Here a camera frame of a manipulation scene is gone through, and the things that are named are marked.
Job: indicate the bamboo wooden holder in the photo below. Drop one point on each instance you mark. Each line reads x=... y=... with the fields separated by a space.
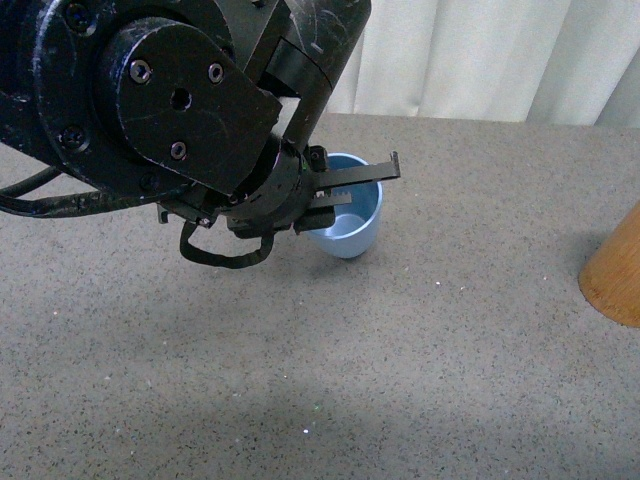
x=609 y=281

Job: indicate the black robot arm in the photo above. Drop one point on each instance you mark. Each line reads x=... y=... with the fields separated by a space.
x=205 y=108

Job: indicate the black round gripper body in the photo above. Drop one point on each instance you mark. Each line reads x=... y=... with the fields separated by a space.
x=261 y=188

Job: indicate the light blue plastic cup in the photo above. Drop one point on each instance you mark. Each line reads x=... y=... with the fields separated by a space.
x=356 y=224

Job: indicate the black toothed gripper finger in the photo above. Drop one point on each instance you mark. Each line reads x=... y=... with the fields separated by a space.
x=325 y=199

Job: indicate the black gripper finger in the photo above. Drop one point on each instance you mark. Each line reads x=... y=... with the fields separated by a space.
x=346 y=170

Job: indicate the white pleated curtain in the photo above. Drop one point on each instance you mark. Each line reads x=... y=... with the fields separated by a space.
x=550 y=62

